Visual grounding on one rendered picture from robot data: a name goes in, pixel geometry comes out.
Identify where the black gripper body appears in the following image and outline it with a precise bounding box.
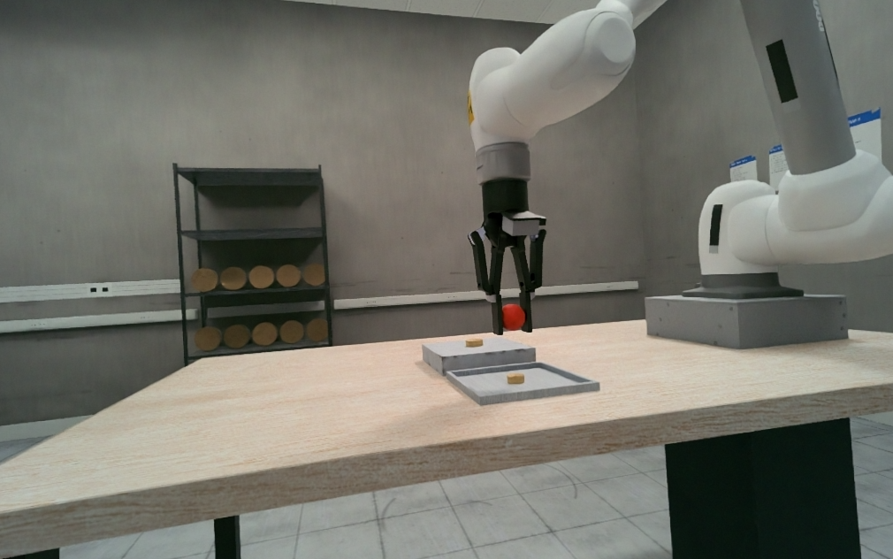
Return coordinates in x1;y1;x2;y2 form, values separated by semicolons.
481;180;529;248

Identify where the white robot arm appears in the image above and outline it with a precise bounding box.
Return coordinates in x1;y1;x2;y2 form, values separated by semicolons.
469;0;893;300

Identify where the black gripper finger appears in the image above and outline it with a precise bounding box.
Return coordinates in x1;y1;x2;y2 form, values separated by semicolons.
468;226;508;335
510;229;546;333

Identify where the red ball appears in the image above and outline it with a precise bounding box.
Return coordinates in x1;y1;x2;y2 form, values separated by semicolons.
502;304;525;331

